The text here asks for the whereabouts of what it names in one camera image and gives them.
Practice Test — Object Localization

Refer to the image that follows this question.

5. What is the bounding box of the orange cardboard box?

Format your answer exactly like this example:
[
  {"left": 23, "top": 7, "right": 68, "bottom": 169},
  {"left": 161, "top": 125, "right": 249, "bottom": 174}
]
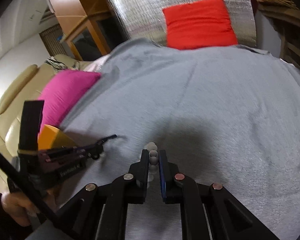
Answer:
[{"left": 38, "top": 125, "right": 77, "bottom": 150}]

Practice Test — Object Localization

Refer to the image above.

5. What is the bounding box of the white bead bracelet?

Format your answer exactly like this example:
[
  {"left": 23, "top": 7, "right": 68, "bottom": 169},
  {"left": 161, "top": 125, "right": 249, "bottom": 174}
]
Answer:
[{"left": 140, "top": 141, "right": 159, "bottom": 183}]

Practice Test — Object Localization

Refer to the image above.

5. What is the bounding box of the left hand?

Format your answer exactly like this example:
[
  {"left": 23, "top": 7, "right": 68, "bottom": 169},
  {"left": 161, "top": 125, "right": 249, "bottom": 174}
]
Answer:
[{"left": 1, "top": 192, "right": 40, "bottom": 227}]

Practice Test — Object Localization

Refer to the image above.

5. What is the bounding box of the beige leather sofa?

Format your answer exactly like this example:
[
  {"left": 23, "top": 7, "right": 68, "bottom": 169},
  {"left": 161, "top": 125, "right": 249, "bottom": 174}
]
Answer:
[{"left": 0, "top": 55, "right": 87, "bottom": 160}]

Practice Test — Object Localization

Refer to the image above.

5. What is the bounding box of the pink pillow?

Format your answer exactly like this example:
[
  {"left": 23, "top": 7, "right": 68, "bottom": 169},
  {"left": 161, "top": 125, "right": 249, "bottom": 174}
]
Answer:
[{"left": 37, "top": 69, "right": 101, "bottom": 129}]

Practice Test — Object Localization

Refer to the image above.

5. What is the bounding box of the grey blanket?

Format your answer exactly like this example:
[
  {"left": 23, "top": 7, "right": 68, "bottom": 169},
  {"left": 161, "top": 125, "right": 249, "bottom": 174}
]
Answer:
[{"left": 27, "top": 37, "right": 300, "bottom": 240}]

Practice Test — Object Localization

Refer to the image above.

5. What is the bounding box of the pink bed sheet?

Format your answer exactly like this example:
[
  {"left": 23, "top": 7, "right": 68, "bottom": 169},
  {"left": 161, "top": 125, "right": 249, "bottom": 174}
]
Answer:
[{"left": 83, "top": 54, "right": 110, "bottom": 72}]

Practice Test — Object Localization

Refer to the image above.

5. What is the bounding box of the wooden cabinet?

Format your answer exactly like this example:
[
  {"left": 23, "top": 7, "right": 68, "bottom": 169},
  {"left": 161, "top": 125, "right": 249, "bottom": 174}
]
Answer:
[{"left": 49, "top": 0, "right": 126, "bottom": 61}]

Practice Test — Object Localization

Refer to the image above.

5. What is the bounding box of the silver foil insulation panel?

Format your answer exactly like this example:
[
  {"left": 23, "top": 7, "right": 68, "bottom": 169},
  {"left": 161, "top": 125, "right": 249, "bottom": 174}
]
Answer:
[{"left": 108, "top": 0, "right": 257, "bottom": 47}]

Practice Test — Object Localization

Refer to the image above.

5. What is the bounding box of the small red pillow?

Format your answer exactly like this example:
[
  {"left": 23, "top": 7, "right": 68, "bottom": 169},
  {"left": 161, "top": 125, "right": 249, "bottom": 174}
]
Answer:
[{"left": 162, "top": 0, "right": 238, "bottom": 50}]

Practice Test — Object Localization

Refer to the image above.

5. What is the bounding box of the wooden side table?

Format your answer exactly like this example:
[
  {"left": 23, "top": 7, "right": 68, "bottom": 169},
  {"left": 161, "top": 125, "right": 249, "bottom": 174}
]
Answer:
[{"left": 258, "top": 4, "right": 300, "bottom": 68}]

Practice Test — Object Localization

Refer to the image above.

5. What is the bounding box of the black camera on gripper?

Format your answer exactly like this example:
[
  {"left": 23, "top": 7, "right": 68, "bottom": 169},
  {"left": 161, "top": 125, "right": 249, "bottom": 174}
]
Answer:
[{"left": 18, "top": 100, "right": 44, "bottom": 175}]

